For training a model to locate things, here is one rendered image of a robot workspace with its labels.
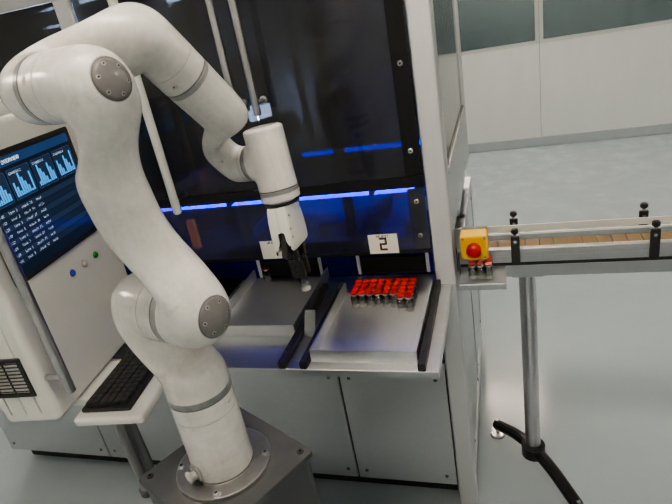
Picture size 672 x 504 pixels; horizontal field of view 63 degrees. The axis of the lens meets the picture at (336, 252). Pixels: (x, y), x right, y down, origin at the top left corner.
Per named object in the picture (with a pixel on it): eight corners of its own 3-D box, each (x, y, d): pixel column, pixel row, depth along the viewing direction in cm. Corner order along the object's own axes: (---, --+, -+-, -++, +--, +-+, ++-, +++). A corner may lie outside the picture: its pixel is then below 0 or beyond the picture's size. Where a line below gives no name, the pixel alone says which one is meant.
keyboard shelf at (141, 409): (128, 334, 183) (126, 327, 182) (205, 328, 178) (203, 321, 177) (48, 429, 143) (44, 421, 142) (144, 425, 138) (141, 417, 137)
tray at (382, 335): (345, 293, 162) (344, 282, 160) (433, 291, 154) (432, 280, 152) (311, 362, 133) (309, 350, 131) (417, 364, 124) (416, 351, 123)
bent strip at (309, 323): (309, 328, 147) (304, 309, 145) (319, 328, 146) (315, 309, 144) (292, 359, 135) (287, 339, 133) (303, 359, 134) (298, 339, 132)
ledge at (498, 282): (462, 268, 167) (461, 262, 167) (505, 266, 164) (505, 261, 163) (459, 290, 155) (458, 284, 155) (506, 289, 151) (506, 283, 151)
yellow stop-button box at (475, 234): (462, 249, 157) (460, 226, 154) (488, 248, 155) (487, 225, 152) (461, 261, 150) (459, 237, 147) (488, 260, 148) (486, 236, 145)
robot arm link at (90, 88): (188, 310, 104) (252, 323, 96) (142, 351, 96) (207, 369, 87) (63, 42, 80) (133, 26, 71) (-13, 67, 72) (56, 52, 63)
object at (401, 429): (141, 340, 339) (91, 209, 304) (483, 341, 276) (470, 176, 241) (19, 464, 252) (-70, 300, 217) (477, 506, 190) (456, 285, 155)
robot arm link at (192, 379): (199, 419, 94) (158, 299, 84) (131, 395, 104) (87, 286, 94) (244, 377, 103) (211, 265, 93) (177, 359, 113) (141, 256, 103)
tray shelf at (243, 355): (244, 284, 184) (242, 279, 183) (453, 277, 163) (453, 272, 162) (170, 372, 143) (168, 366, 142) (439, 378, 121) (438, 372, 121)
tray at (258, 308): (256, 279, 182) (253, 269, 180) (329, 276, 174) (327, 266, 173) (209, 336, 152) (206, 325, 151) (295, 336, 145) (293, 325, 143)
